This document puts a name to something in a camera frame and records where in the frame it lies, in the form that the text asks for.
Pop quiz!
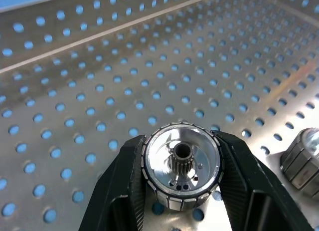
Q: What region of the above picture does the perforated steel tray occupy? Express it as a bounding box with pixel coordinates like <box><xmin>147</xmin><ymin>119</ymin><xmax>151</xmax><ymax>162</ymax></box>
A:
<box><xmin>0</xmin><ymin>0</ymin><xmax>319</xmax><ymax>231</ymax></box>

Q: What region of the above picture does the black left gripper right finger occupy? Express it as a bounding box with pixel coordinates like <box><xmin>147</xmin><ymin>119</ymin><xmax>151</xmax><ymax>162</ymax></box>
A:
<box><xmin>213</xmin><ymin>130</ymin><xmax>315</xmax><ymax>231</ymax></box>

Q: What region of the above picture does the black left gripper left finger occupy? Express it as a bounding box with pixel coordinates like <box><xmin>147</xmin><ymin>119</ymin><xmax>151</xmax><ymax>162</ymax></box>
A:
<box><xmin>79</xmin><ymin>134</ymin><xmax>157</xmax><ymax>231</ymax></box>

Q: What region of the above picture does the metal roller with gear shaft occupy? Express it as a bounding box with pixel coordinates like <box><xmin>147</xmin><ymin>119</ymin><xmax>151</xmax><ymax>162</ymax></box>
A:
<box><xmin>141</xmin><ymin>119</ymin><xmax>225</xmax><ymax>212</ymax></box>
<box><xmin>279</xmin><ymin>127</ymin><xmax>319</xmax><ymax>198</ymax></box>

